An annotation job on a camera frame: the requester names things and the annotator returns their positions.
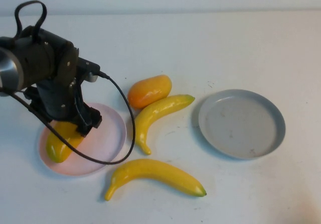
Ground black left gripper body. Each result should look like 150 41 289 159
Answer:
24 78 103 129

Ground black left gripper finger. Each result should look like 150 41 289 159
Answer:
75 122 93 138

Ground yellow mango with green tip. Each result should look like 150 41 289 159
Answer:
46 121 85 164

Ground slim curved yellow banana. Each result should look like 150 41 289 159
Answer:
132 94 196 156

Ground orange-tinted yellow mango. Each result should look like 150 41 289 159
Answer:
127 74 173 109

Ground large yellow banana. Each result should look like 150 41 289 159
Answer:
104 158 207 201

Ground pink round plate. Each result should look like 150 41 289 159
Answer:
38 102 127 177

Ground grey-blue round plate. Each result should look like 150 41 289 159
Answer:
198 89 286 160

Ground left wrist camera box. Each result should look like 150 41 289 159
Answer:
75 57 101 83

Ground black left camera cable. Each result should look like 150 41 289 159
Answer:
0 70 136 164

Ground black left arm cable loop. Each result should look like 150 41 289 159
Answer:
14 0 48 38

